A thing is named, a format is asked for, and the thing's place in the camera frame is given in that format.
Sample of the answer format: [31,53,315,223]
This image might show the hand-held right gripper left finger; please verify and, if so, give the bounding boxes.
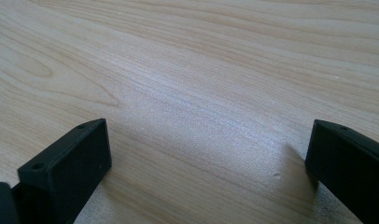
[11,118,113,224]

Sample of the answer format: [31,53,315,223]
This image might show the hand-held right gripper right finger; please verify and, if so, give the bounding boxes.
[304,119,379,224]

